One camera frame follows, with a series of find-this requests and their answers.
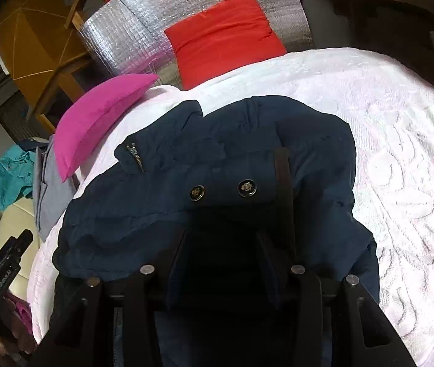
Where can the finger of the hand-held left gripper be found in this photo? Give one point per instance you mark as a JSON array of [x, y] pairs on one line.
[[17, 244]]

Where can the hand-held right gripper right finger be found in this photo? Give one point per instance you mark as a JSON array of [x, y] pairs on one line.
[[272, 256]]

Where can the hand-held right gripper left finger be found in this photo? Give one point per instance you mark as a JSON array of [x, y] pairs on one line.
[[177, 252]]

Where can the navy blue jacket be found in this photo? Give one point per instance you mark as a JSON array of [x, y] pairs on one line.
[[240, 149]]

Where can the cream leather sofa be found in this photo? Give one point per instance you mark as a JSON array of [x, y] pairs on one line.
[[14, 221]]

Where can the magenta cloth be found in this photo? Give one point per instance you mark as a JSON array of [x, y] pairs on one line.
[[23, 315]]

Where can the grey garment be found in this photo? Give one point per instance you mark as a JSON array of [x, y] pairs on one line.
[[54, 195]]

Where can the teal shirt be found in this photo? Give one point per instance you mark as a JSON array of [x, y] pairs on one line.
[[4, 176]]

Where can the magenta pillow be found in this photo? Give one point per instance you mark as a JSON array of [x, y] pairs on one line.
[[102, 118]]

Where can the white textured bedspread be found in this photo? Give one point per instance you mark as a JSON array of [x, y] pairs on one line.
[[400, 168]]

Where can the red pillow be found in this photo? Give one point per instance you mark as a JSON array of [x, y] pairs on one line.
[[224, 38]]

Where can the silver foil insulation sheet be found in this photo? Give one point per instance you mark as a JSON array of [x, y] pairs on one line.
[[152, 19]]

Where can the dark wooden sideboard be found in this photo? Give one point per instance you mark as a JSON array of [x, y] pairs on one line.
[[385, 11]]

